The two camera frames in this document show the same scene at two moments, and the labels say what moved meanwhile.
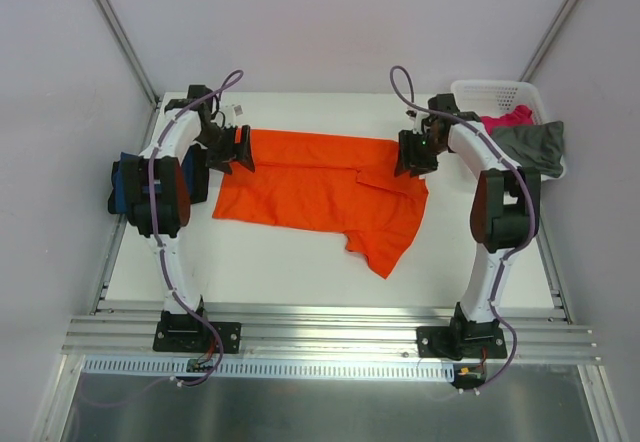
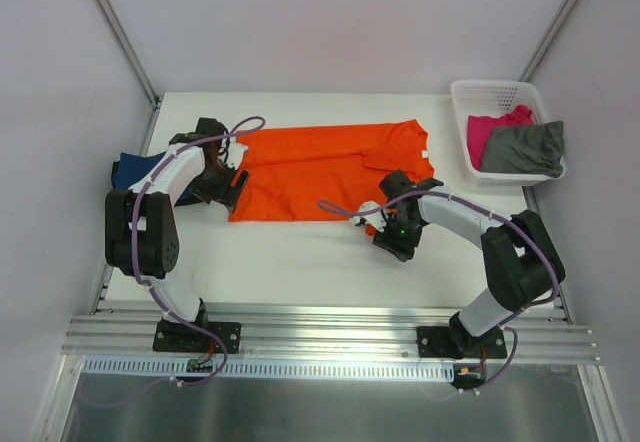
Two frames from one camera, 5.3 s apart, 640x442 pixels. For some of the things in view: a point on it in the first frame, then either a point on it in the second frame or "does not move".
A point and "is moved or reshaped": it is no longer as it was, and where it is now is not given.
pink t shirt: [521, 115] does not move
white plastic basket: [487, 98] does not move
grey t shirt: [537, 146] does not move
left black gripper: [230, 149] -> [235, 188]
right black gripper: [413, 152] -> [392, 243]
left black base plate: [185, 334] does not move
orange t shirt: [330, 183] is moved or reshaped
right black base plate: [462, 339] does not move
